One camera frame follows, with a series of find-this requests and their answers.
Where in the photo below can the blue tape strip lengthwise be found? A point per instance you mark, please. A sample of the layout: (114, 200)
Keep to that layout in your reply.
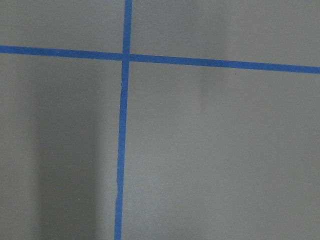
(125, 70)

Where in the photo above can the blue tape strip crosswise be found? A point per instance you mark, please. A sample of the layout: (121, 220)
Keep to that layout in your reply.
(142, 58)

